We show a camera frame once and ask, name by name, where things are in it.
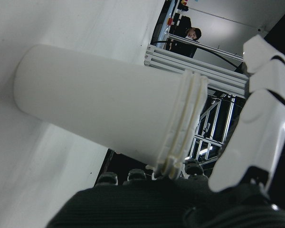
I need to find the right white-grey robot hand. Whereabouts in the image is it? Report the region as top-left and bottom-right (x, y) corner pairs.
(46, 35), (285, 228)

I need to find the white ribbed-rim plastic cup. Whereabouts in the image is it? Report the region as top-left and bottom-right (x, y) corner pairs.
(13, 44), (209, 180)

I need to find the aluminium truss frame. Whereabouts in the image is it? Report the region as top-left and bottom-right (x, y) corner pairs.
(187, 94), (247, 167)

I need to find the person in black clothes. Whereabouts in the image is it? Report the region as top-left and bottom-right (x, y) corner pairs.
(168, 16), (202, 59)

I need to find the grooved aluminium table profile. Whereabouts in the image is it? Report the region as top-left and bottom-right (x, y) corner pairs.
(143, 44), (250, 98)

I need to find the thick black hose cable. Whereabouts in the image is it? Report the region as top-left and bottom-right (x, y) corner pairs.
(152, 39), (244, 72)

